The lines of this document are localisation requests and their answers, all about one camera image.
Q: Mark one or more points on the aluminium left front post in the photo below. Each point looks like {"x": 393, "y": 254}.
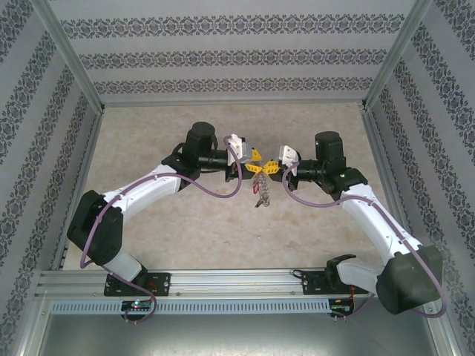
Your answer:
{"x": 33, "y": 326}

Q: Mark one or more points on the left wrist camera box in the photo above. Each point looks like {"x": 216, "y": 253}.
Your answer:
{"x": 235, "y": 146}

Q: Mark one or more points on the black key tag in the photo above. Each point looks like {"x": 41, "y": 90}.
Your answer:
{"x": 262, "y": 202}

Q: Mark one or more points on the red key tag white label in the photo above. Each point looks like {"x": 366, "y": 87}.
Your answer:
{"x": 254, "y": 189}

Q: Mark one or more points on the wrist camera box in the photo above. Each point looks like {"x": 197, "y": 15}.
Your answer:
{"x": 235, "y": 146}
{"x": 288, "y": 154}

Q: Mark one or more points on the circuit board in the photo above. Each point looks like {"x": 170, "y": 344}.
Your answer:
{"x": 136, "y": 305}
{"x": 341, "y": 306}

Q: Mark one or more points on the aluminium right side rail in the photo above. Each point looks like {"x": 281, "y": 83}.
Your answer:
{"x": 378, "y": 148}

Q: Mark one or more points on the aluminium mounting rail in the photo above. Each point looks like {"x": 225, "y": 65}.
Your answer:
{"x": 230, "y": 282}

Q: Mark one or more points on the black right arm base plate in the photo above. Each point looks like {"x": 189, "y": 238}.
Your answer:
{"x": 313, "y": 282}

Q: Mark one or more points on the aluminium right corner post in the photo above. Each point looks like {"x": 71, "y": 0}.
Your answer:
{"x": 399, "y": 52}

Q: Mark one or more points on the left circuit board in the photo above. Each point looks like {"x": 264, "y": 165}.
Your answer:
{"x": 136, "y": 305}

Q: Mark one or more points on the aluminium back frame rail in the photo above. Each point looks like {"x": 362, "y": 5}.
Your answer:
{"x": 230, "y": 102}

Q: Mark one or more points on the metal keyring holder with rings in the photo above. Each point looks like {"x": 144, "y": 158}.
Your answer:
{"x": 262, "y": 187}

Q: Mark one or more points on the steel sheet panel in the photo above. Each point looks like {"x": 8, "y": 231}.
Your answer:
{"x": 237, "y": 337}

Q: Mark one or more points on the aluminium corner post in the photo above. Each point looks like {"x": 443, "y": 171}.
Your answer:
{"x": 70, "y": 55}
{"x": 399, "y": 52}

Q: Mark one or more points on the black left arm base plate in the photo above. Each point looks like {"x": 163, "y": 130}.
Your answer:
{"x": 161, "y": 283}

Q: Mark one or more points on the aluminium right front post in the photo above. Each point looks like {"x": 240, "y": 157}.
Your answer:
{"x": 443, "y": 335}

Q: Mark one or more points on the right circuit board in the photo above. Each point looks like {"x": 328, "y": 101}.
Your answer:
{"x": 341, "y": 306}

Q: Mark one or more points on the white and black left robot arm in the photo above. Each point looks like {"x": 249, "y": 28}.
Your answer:
{"x": 144, "y": 189}

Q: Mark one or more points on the aluminium left side rail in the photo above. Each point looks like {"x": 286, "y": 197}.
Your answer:
{"x": 87, "y": 155}

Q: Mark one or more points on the aluminium left corner post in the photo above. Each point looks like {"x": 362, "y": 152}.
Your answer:
{"x": 70, "y": 55}

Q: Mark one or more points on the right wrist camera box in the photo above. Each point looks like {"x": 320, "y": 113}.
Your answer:
{"x": 288, "y": 154}

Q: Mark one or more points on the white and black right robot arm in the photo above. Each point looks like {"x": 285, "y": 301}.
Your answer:
{"x": 375, "y": 219}

